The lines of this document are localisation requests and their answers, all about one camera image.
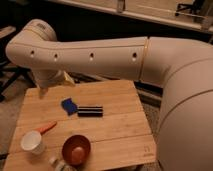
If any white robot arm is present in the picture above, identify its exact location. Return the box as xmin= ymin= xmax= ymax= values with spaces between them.
xmin=6 ymin=19 xmax=213 ymax=171

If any black office chair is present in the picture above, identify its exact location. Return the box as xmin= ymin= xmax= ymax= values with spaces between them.
xmin=0 ymin=26 xmax=34 ymax=102

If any blue sponge block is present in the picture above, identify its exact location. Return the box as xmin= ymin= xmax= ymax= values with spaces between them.
xmin=61 ymin=98 xmax=78 ymax=115

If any red bowl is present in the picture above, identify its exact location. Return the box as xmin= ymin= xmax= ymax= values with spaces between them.
xmin=62 ymin=135 xmax=91 ymax=166

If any white paper cup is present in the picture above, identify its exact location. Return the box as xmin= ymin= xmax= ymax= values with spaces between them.
xmin=20 ymin=131 xmax=45 ymax=155

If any black chair base far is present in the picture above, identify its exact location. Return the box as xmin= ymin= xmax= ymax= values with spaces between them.
xmin=175 ymin=0 xmax=205 ymax=16

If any orange carrot toy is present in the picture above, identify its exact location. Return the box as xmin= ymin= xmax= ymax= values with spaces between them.
xmin=36 ymin=121 xmax=57 ymax=135

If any black rectangular bar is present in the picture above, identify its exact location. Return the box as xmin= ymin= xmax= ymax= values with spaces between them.
xmin=78 ymin=106 xmax=103 ymax=117

